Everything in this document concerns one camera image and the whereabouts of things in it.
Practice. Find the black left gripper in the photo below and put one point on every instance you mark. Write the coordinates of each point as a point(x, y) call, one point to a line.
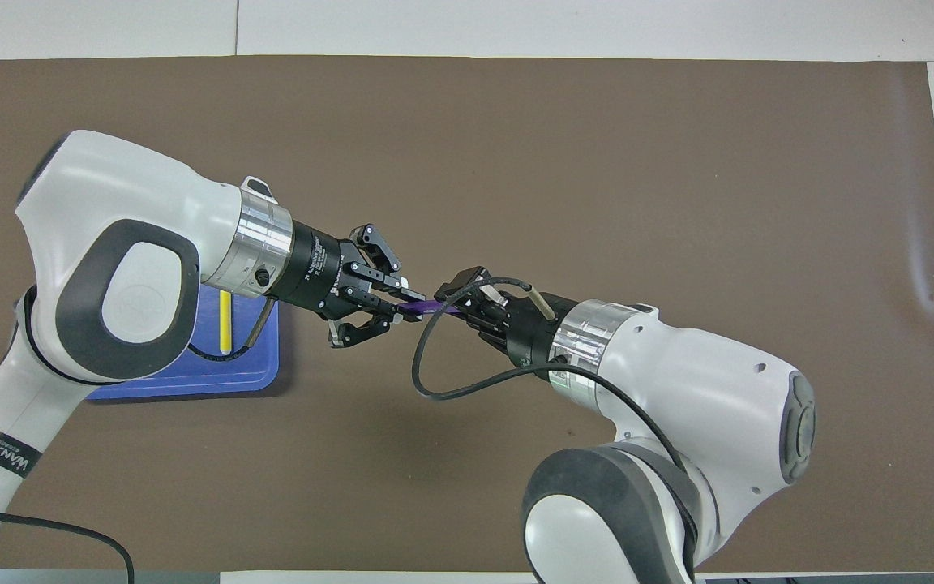
point(317, 272)

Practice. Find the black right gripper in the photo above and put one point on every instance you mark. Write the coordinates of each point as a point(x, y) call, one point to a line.
point(536, 332)

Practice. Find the purple marker pen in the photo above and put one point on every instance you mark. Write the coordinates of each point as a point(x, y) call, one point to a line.
point(426, 307)

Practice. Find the yellow marker pen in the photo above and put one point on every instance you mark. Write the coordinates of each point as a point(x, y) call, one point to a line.
point(225, 324)

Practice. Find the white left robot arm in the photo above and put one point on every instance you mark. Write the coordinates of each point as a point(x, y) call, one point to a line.
point(110, 227)

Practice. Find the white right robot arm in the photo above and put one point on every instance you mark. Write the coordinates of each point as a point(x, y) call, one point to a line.
point(702, 397)

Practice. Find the blue plastic tray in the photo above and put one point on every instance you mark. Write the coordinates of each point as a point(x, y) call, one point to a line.
point(248, 377)

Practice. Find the brown table mat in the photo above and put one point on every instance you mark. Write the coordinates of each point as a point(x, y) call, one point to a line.
point(516, 146)

